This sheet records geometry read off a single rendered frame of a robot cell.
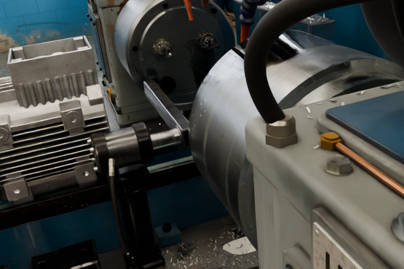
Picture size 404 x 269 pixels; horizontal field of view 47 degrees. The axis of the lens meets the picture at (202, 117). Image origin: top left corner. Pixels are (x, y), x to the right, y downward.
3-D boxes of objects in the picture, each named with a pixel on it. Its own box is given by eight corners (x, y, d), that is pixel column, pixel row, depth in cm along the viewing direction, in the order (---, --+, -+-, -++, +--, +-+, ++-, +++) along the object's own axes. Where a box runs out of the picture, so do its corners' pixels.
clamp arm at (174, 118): (200, 144, 68) (158, 92, 90) (198, 126, 67) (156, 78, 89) (178, 150, 67) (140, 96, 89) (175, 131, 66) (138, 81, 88)
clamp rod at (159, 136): (180, 137, 70) (179, 125, 69) (184, 142, 68) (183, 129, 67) (128, 149, 68) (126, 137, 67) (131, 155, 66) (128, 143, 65)
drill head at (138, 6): (196, 60, 138) (186, -27, 128) (247, 98, 106) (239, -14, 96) (113, 77, 131) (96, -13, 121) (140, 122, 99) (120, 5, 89)
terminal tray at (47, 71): (93, 75, 80) (84, 35, 77) (101, 93, 71) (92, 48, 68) (21, 89, 77) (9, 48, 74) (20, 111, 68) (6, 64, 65)
